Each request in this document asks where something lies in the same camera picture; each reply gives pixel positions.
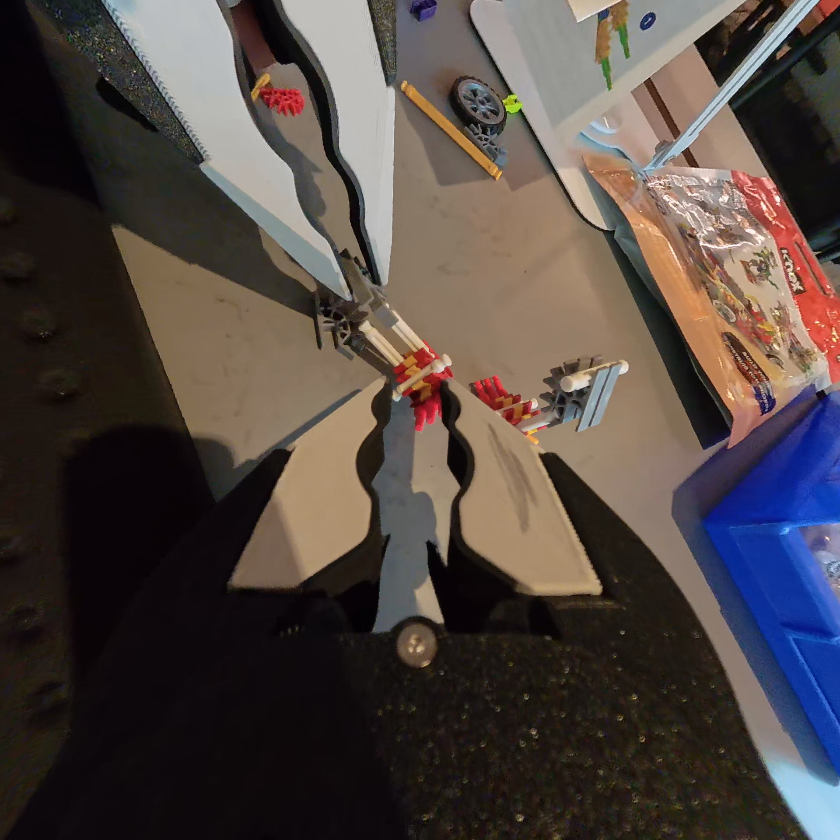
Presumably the grey-topped red yellow toy assembly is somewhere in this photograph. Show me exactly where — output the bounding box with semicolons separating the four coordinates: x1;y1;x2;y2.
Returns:
469;356;631;445

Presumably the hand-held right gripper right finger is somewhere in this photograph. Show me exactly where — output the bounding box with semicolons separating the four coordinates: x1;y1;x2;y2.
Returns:
440;379;605;598

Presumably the clear plastic bag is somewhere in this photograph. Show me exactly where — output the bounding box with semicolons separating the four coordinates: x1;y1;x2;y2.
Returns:
809;524;840;586

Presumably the black toy wheel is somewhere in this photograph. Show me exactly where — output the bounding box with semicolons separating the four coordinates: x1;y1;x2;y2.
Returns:
449;75;508;138

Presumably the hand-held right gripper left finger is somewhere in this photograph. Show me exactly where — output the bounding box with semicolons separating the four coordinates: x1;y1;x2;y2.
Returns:
226;379;395;592

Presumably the black dimpled plastic panel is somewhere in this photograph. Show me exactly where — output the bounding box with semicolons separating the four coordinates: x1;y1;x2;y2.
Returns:
0;0;219;788

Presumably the orange toy parts bag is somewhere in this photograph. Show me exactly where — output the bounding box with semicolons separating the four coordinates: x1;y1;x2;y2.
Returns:
582;147;840;452

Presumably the small red yellow toy assembly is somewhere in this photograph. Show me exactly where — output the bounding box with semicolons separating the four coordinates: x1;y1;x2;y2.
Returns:
366;308;455;434

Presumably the blue plastic bin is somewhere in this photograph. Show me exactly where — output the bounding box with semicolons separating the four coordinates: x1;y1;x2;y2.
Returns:
702;392;840;757

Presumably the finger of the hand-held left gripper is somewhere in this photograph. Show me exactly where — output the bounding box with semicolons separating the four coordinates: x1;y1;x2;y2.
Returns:
259;0;398;287
101;0;353;303

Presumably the yellow toy rod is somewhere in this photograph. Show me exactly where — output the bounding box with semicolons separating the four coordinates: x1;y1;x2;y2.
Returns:
399;79;504;182

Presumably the small red connector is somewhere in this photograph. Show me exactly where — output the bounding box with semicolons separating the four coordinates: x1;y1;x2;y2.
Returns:
259;85;307;119

